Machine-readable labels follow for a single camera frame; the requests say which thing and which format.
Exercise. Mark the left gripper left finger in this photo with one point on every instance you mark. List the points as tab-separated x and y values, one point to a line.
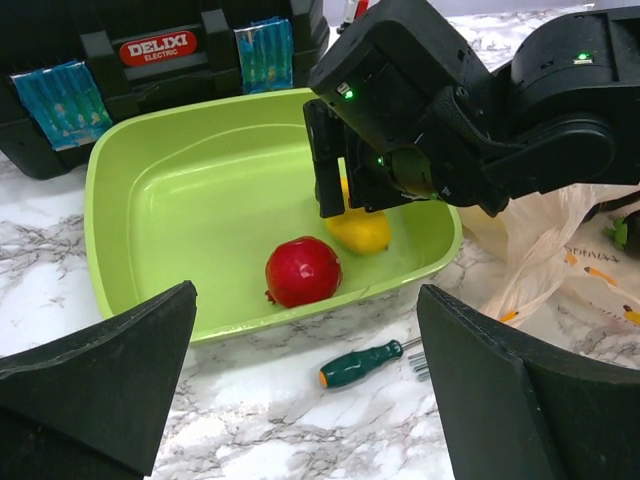
94	404

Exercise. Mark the translucent orange plastic bag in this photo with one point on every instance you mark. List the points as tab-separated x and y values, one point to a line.
548	248

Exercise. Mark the black plastic toolbox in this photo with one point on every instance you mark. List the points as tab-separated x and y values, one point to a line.
70	70

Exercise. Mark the green handled screwdriver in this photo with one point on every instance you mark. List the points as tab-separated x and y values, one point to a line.
356	365

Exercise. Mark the green plastic basin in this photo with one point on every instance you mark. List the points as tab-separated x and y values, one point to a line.
205	193

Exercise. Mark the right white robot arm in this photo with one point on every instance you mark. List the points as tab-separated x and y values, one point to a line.
404	110

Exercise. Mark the red fake pomegranate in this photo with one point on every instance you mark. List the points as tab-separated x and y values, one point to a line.
302	271

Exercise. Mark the yellow fake mango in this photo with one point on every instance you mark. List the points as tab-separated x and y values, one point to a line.
357	230

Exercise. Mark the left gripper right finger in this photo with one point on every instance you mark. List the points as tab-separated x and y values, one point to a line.
515	407

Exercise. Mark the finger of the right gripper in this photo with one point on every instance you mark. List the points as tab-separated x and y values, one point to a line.
327	147

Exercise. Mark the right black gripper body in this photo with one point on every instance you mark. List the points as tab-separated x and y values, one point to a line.
376	181

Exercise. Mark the small yellow metal connector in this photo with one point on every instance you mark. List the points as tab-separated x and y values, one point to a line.
420	367

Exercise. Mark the dark fake eggplant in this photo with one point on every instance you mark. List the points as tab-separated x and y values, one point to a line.
624	232

